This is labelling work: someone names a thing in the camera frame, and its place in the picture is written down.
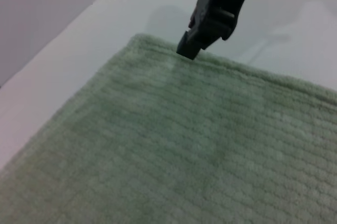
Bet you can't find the pale green ribbed towel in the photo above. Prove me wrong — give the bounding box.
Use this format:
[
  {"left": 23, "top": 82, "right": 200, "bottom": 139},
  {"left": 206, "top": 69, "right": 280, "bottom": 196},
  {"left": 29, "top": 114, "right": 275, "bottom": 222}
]
[{"left": 0, "top": 33, "right": 337, "bottom": 224}]

